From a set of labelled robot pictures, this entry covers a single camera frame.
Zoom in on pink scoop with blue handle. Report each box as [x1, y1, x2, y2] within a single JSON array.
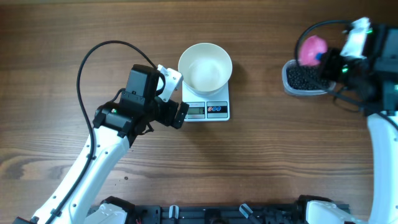
[[298, 35, 328, 66]]

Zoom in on white digital kitchen scale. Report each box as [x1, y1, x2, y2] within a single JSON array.
[[182, 83, 230, 122]]

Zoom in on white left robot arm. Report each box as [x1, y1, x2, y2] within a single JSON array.
[[28, 65, 188, 223]]

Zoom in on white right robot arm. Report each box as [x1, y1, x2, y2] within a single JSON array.
[[294, 17, 397, 223]]

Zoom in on white round bowl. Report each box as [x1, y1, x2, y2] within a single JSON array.
[[178, 43, 233, 95]]

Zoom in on black beans in container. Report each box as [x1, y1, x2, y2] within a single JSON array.
[[286, 65, 330, 90]]

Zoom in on clear plastic container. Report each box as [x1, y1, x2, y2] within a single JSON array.
[[282, 59, 336, 96]]

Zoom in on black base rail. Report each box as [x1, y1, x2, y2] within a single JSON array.
[[129, 204, 306, 224]]

